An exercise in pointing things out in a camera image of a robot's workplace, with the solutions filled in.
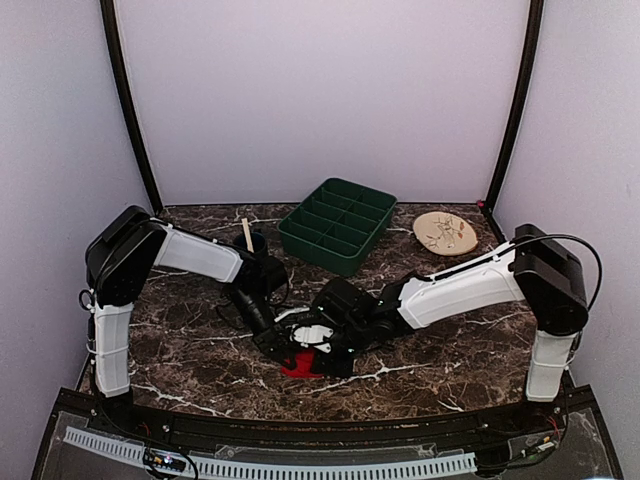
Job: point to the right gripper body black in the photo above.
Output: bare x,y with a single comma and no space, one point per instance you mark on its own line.
353,335

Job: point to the dark blue mug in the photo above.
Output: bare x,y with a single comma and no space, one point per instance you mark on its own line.
255,243

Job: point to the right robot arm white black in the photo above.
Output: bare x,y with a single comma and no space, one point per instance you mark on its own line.
534,267

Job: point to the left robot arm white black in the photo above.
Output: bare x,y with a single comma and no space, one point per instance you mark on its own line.
136,248

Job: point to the beige decorated plate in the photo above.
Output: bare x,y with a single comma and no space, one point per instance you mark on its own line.
445,234

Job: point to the green compartment tray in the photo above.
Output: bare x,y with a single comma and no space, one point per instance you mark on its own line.
337,225

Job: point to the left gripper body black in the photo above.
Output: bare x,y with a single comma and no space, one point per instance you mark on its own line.
261,337

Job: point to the right black frame post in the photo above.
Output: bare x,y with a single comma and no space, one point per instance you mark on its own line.
521,89

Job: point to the white slotted cable duct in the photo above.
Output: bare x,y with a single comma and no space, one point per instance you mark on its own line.
169,464

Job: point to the black front rail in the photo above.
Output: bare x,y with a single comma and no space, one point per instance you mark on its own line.
203,432

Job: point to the wooden stick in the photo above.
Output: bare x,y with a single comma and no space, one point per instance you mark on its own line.
247,235

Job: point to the black frame post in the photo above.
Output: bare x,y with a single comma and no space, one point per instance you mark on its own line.
521,89
128,109

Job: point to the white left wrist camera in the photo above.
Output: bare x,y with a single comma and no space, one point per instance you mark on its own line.
291,313

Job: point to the red santa sock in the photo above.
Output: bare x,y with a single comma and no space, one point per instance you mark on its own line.
301,366

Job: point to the left black frame post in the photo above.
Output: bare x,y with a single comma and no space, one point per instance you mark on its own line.
128,109

